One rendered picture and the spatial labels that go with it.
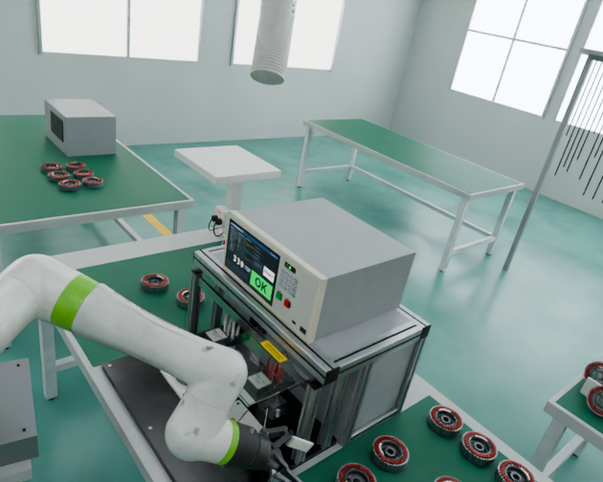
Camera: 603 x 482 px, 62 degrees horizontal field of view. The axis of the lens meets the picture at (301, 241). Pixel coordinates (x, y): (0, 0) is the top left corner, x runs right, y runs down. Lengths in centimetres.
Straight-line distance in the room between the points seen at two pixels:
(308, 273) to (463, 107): 719
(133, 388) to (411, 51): 793
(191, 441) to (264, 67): 175
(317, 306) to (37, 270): 65
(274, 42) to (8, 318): 178
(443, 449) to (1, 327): 130
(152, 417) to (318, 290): 65
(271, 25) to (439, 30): 639
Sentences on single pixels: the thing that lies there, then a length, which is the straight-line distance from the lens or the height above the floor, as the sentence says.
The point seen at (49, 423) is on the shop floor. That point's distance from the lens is 272.
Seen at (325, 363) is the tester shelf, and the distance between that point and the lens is 134.
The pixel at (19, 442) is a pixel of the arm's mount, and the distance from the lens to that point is 155.
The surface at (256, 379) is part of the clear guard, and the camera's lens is 132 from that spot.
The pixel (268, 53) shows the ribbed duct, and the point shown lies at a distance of 244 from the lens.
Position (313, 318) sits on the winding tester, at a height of 120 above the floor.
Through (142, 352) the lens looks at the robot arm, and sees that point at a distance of 108.
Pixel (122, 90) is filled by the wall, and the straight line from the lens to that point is 616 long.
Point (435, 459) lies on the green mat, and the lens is 173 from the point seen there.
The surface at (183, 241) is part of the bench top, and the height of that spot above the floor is 75.
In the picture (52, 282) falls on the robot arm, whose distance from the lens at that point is 112.
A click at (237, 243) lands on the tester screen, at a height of 124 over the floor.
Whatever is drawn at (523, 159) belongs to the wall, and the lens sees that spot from 790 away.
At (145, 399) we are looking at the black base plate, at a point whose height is 77.
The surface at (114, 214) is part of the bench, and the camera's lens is 287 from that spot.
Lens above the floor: 195
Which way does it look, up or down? 26 degrees down
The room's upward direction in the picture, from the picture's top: 11 degrees clockwise
